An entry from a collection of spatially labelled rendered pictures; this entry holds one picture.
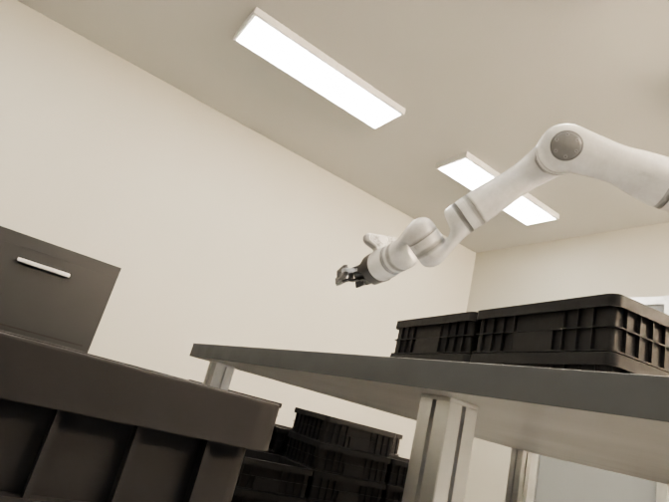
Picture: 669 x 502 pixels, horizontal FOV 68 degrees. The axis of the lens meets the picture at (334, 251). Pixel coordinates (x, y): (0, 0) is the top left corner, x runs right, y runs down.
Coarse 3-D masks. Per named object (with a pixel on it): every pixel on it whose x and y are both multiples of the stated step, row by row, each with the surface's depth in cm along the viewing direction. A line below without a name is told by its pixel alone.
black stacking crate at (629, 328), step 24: (552, 312) 105; (576, 312) 99; (600, 312) 94; (624, 312) 93; (480, 336) 124; (504, 336) 116; (528, 336) 108; (552, 336) 102; (576, 336) 97; (600, 336) 93; (624, 336) 91; (648, 336) 94; (648, 360) 93
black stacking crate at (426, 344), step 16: (400, 336) 159; (416, 336) 150; (432, 336) 143; (448, 336) 134; (464, 336) 129; (400, 352) 155; (416, 352) 146; (432, 352) 139; (448, 352) 131; (464, 352) 126
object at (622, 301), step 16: (528, 304) 111; (544, 304) 107; (560, 304) 102; (576, 304) 99; (592, 304) 95; (608, 304) 92; (624, 304) 92; (640, 304) 93; (480, 320) 127; (656, 320) 94
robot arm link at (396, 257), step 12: (408, 228) 103; (420, 228) 102; (432, 228) 102; (396, 240) 108; (408, 240) 103; (420, 240) 102; (384, 252) 112; (396, 252) 108; (408, 252) 109; (384, 264) 112; (396, 264) 110; (408, 264) 109
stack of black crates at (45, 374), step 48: (0, 336) 20; (0, 384) 20; (48, 384) 21; (96, 384) 22; (144, 384) 23; (192, 384) 24; (0, 432) 21; (48, 432) 21; (96, 432) 22; (144, 432) 24; (192, 432) 24; (240, 432) 25; (0, 480) 20; (48, 480) 21; (96, 480) 22; (144, 480) 23; (192, 480) 24
